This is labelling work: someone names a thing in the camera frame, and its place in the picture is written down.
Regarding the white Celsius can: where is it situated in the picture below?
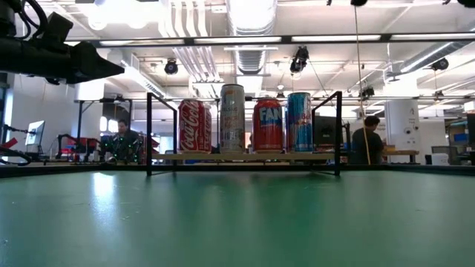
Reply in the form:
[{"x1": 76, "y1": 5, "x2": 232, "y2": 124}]
[{"x1": 219, "y1": 83, "x2": 246, "y2": 154}]

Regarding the black looped cable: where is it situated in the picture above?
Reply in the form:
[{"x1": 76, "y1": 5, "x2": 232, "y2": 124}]
[{"x1": 0, "y1": 146, "x2": 30, "y2": 167}]

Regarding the computer monitor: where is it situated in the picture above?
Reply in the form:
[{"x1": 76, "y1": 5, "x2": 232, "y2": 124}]
[{"x1": 24, "y1": 120, "x2": 46, "y2": 148}]

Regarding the wooden workbench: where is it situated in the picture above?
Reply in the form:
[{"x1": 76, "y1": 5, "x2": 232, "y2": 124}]
[{"x1": 381, "y1": 148, "x2": 420, "y2": 164}]

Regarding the red Fanta can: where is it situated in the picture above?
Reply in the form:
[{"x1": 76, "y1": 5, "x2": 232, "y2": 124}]
[{"x1": 252, "y1": 96, "x2": 284, "y2": 154}]

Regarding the ribbed silver air duct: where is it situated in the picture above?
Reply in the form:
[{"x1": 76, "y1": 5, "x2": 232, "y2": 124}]
[{"x1": 225, "y1": 0, "x2": 278, "y2": 75}]

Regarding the white pillar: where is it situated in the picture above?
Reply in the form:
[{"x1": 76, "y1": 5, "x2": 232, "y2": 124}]
[{"x1": 384, "y1": 99, "x2": 422, "y2": 164}]

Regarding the long ceiling light strip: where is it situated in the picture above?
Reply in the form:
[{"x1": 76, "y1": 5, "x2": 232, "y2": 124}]
[{"x1": 65, "y1": 33, "x2": 475, "y2": 48}]

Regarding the yellow hanging rope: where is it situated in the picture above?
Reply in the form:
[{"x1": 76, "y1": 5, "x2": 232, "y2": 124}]
[{"x1": 352, "y1": 0, "x2": 372, "y2": 166}]

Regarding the blue silver Red Bull can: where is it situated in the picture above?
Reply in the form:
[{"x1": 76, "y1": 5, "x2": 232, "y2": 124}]
[{"x1": 285, "y1": 91, "x2": 313, "y2": 154}]

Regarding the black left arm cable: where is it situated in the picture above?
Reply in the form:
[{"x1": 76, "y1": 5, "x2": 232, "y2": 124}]
[{"x1": 16, "y1": 0, "x2": 50, "y2": 40}]

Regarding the black background rack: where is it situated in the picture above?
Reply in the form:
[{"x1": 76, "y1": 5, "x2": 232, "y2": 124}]
[{"x1": 73, "y1": 97, "x2": 133, "y2": 164}]

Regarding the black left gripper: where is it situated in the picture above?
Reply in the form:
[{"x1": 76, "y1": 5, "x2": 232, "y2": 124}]
[{"x1": 35, "y1": 36, "x2": 126, "y2": 85}]

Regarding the green table mat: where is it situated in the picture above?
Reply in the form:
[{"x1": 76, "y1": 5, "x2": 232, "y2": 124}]
[{"x1": 0, "y1": 168, "x2": 475, "y2": 267}]

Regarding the Coca-Cola can white script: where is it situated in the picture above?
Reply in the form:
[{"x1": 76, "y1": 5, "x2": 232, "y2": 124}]
[{"x1": 177, "y1": 98, "x2": 213, "y2": 154}]

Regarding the wooden shelf black metal frame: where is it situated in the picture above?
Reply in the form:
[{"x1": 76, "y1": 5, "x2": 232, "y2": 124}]
[{"x1": 145, "y1": 90, "x2": 342, "y2": 177}]

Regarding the black monitor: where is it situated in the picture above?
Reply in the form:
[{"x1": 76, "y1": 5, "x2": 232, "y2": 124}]
[{"x1": 312, "y1": 114, "x2": 352, "y2": 153}]

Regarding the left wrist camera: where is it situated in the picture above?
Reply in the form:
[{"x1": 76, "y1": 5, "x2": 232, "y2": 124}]
[{"x1": 43, "y1": 10, "x2": 74, "y2": 42}]

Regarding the person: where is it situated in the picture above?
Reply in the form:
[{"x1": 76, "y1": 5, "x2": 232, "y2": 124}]
[
  {"x1": 110, "y1": 118, "x2": 144, "y2": 162},
  {"x1": 350, "y1": 115, "x2": 385, "y2": 165}
]

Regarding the white box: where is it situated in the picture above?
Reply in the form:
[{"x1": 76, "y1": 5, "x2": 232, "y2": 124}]
[{"x1": 425, "y1": 152, "x2": 451, "y2": 166}]

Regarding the black metal table frame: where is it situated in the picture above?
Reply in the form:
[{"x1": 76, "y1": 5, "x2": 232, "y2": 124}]
[{"x1": 0, "y1": 162, "x2": 475, "y2": 178}]

